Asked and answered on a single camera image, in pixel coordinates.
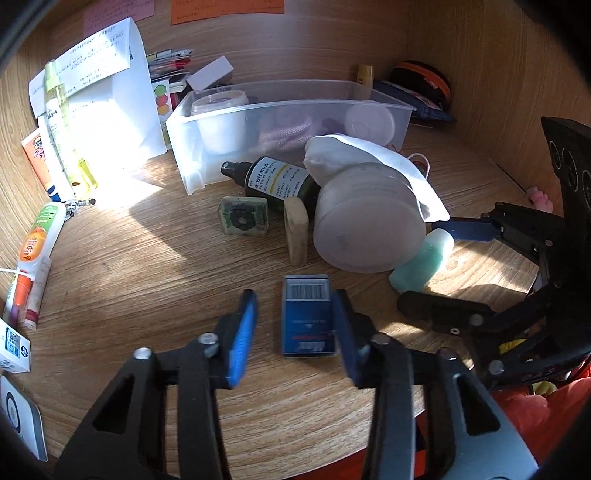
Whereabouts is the mint green small bottle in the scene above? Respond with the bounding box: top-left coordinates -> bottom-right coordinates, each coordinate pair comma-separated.
389,228 -> 455,294

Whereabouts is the blue card box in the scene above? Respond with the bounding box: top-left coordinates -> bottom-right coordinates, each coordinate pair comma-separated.
280,274 -> 337,358

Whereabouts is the green flower square tile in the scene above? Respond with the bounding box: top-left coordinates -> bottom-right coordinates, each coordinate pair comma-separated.
217,196 -> 269,236

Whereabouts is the beige wooden block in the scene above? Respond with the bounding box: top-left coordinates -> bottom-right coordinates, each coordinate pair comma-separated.
283,197 -> 308,266

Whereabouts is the dark green spray bottle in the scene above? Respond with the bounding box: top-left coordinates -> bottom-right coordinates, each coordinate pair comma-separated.
221,156 -> 321,215

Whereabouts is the white cloth pouch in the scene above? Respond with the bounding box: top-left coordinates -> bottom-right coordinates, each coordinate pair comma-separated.
304,134 -> 451,223

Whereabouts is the person's right hand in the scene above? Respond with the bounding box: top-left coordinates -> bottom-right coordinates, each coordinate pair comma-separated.
527,187 -> 554,214

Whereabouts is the blue fabric pouch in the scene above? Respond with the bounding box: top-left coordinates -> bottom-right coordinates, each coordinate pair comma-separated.
374,80 -> 456,128

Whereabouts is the black orange round case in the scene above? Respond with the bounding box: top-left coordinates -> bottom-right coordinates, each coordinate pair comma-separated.
387,60 -> 452,112

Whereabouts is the small pink round jar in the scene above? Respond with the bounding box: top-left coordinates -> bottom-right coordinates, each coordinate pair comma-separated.
344,103 -> 396,146

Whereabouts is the slim pink white tube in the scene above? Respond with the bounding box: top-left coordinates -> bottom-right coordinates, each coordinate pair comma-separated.
20,256 -> 52,330

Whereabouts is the white blue small box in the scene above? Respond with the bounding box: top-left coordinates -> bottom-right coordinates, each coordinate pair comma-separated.
0,319 -> 31,374

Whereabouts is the white card packet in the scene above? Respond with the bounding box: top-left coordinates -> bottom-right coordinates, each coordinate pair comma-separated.
1,376 -> 49,463

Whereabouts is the green orange white tube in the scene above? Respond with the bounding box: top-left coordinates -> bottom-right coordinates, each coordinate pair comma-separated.
3,202 -> 67,327

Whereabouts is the metal pen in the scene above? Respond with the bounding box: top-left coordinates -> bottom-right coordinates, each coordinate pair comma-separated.
64,198 -> 96,220

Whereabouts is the yellow green tall bottle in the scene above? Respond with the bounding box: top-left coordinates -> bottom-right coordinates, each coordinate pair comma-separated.
44,61 -> 97,198

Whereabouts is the yellow small bottle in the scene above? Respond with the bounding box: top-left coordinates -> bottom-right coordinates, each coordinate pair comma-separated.
356,64 -> 374,100

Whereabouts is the clear plastic storage bin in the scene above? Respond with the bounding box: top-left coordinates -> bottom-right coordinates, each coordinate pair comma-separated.
166,79 -> 415,194

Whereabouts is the cream lidded tub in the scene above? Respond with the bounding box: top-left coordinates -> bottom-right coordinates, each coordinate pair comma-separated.
190,90 -> 249,155

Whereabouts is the fruit sticker sheet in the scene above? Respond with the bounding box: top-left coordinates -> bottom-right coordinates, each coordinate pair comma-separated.
152,78 -> 173,150

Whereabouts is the orange white sunscreen tube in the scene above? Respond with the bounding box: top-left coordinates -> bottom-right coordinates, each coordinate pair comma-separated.
21,128 -> 61,202

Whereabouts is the white rectangular eraser box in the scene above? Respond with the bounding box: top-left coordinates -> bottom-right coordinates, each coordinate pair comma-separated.
186,56 -> 233,92

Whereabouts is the white paper stand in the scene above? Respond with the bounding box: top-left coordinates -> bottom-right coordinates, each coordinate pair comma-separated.
55,18 -> 166,177

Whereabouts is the stack of booklets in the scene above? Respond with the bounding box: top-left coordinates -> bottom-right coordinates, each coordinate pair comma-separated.
146,49 -> 192,82

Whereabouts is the orange paper note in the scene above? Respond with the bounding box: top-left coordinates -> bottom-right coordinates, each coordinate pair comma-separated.
170,0 -> 284,25

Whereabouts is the pink sticky note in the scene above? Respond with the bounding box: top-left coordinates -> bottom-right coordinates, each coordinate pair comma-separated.
83,0 -> 155,37

